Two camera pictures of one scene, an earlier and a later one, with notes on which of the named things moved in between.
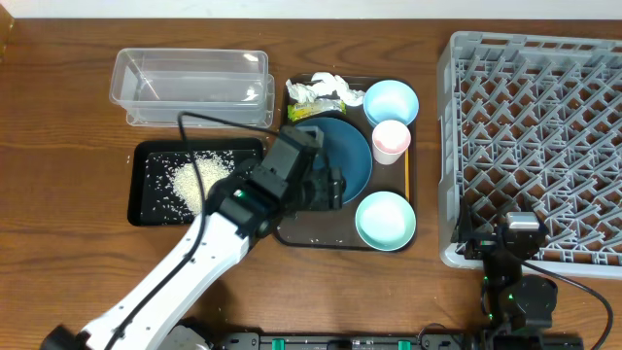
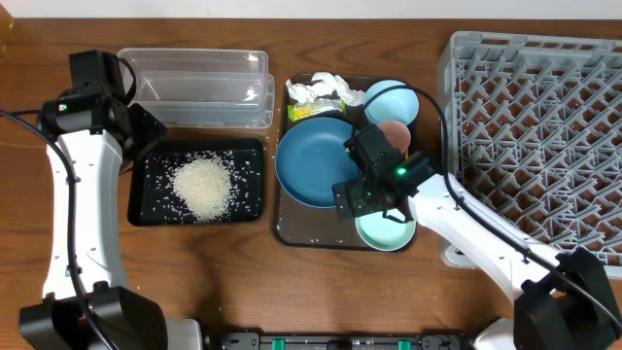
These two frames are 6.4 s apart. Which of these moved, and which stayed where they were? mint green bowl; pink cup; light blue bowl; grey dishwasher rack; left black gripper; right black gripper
Moved: left black gripper; right black gripper
Stayed: mint green bowl; pink cup; grey dishwasher rack; light blue bowl
